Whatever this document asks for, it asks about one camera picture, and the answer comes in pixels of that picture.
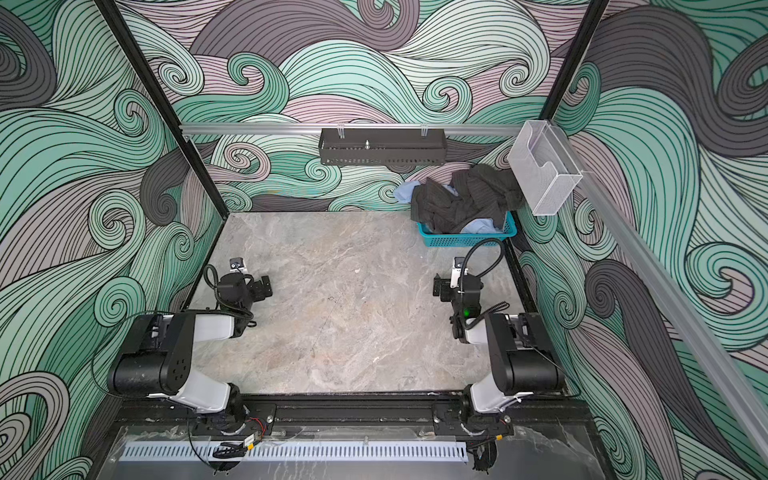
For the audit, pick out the black perforated wall tray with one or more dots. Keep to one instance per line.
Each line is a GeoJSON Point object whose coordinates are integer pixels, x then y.
{"type": "Point", "coordinates": [382, 147]}

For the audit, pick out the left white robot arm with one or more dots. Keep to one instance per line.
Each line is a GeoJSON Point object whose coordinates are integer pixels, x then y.
{"type": "Point", "coordinates": [155, 359]}

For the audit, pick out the black corner post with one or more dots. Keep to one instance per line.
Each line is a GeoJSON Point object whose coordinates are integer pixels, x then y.
{"type": "Point", "coordinates": [574, 56]}
{"type": "Point", "coordinates": [120, 30]}

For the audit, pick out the dark grey pinstripe shirt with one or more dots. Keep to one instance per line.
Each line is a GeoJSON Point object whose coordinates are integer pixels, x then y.
{"type": "Point", "coordinates": [480, 192]}

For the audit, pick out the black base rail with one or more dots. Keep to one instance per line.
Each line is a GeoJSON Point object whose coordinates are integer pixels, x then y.
{"type": "Point", "coordinates": [446, 413]}

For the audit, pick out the teal plastic basket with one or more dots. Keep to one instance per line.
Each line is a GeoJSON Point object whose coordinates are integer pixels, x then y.
{"type": "Point", "coordinates": [474, 232]}

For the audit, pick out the aluminium rail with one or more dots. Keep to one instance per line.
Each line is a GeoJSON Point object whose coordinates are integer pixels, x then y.
{"type": "Point", "coordinates": [614, 205]}
{"type": "Point", "coordinates": [287, 129]}

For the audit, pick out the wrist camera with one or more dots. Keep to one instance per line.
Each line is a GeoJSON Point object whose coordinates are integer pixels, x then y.
{"type": "Point", "coordinates": [458, 263]}
{"type": "Point", "coordinates": [237, 265]}

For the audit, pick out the white slotted cable duct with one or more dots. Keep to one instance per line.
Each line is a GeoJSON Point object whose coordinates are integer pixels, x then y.
{"type": "Point", "coordinates": [301, 451]}

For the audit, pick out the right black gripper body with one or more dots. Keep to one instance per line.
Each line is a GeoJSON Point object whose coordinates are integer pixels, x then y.
{"type": "Point", "coordinates": [442, 288]}

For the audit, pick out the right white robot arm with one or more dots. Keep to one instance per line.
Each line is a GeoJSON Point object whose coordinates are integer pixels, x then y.
{"type": "Point", "coordinates": [521, 362]}

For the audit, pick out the clear plastic wall bin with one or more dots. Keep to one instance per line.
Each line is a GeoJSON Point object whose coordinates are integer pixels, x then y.
{"type": "Point", "coordinates": [544, 164]}

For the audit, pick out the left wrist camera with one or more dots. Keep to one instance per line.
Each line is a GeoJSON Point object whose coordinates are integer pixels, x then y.
{"type": "Point", "coordinates": [237, 265]}

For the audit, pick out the light blue shirt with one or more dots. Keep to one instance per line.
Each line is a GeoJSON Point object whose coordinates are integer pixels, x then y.
{"type": "Point", "coordinates": [408, 191]}

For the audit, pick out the aluminium right rail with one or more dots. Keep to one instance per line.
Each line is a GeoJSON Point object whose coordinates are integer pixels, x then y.
{"type": "Point", "coordinates": [614, 205]}

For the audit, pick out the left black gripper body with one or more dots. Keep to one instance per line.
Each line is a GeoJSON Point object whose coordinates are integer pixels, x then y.
{"type": "Point", "coordinates": [260, 286]}

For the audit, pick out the aluminium back rail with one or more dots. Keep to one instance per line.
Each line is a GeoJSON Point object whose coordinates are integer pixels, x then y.
{"type": "Point", "coordinates": [287, 129]}

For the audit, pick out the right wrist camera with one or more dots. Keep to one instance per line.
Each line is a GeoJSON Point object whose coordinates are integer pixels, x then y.
{"type": "Point", "coordinates": [458, 263]}

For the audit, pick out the black right corner post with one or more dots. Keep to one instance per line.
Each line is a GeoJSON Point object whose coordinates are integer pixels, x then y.
{"type": "Point", "coordinates": [574, 56]}

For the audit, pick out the black left corner post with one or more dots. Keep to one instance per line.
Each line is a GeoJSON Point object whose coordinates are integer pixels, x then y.
{"type": "Point", "coordinates": [120, 30]}

